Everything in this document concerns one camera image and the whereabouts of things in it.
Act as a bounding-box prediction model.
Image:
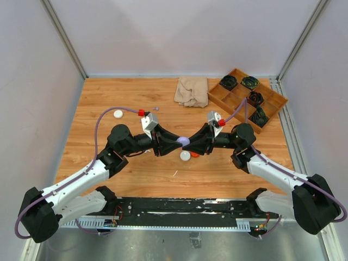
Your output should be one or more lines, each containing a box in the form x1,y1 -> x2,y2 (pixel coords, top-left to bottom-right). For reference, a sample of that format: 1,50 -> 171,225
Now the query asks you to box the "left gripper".
122,125 -> 183,157

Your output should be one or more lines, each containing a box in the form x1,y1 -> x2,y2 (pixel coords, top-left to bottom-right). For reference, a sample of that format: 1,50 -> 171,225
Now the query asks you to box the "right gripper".
182,123 -> 240,155

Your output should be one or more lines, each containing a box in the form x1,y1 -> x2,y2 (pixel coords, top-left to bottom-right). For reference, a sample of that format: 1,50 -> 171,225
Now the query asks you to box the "orange round case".
191,152 -> 200,158

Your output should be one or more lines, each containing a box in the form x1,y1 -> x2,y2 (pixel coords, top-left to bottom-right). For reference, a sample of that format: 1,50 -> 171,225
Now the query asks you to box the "purple round case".
176,136 -> 190,147

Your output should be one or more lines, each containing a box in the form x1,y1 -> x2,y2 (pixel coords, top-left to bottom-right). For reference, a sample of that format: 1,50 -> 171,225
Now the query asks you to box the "white earbud charging case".
179,151 -> 191,161

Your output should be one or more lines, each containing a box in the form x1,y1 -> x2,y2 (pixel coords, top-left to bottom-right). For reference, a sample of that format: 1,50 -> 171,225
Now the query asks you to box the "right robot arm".
183,123 -> 347,235

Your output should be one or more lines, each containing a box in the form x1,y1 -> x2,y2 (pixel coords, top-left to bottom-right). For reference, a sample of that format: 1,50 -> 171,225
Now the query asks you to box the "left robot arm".
15,124 -> 182,243

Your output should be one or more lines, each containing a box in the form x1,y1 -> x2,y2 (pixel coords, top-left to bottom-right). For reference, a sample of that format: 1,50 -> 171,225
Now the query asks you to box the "white round case far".
113,110 -> 123,119

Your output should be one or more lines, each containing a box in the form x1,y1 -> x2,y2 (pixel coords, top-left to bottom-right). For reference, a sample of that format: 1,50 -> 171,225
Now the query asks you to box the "beige folded cloth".
174,76 -> 209,108

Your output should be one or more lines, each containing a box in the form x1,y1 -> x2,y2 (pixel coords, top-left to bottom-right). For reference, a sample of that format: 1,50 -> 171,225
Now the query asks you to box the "dark rolled sock bottom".
249,106 -> 269,128

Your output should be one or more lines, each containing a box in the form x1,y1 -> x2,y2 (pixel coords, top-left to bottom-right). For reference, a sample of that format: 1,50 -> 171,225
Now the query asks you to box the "wooden compartment tray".
208,69 -> 288,134

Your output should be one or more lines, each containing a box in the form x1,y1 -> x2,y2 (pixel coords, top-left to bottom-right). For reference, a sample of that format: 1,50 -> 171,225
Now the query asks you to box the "dark rolled sock top-left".
219,75 -> 238,91

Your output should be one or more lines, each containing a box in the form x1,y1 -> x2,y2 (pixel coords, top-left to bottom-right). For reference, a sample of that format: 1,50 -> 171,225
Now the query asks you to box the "dark rolled sock middle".
246,91 -> 264,108

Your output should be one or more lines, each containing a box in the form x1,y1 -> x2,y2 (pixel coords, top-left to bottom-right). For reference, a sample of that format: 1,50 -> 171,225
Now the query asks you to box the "dark rolled sock top-right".
241,76 -> 259,91

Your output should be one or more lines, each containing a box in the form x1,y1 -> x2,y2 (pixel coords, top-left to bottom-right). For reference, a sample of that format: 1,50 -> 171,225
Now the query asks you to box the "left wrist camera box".
141,113 -> 158,139

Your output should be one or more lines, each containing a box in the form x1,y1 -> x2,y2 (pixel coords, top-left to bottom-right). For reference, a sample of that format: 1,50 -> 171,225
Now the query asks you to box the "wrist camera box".
207,110 -> 223,138
141,113 -> 158,139

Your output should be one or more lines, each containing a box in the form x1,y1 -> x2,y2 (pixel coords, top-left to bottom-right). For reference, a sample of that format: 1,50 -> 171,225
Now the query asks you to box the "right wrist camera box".
207,110 -> 223,138

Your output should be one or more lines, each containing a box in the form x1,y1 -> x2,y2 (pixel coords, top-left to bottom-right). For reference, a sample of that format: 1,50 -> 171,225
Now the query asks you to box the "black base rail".
86,197 -> 278,230

